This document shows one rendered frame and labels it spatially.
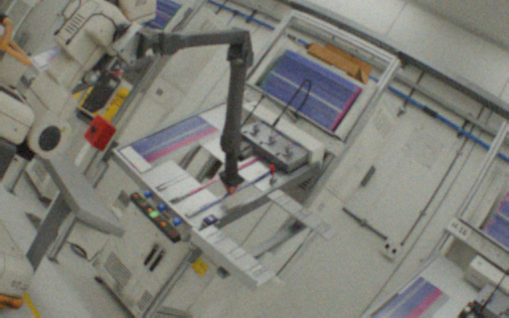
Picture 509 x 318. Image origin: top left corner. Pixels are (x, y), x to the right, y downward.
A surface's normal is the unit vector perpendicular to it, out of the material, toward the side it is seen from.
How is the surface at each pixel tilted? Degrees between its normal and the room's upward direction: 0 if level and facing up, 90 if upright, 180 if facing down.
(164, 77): 90
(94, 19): 82
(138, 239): 90
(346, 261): 89
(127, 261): 90
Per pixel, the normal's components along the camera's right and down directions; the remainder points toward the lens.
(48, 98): -0.36, -0.43
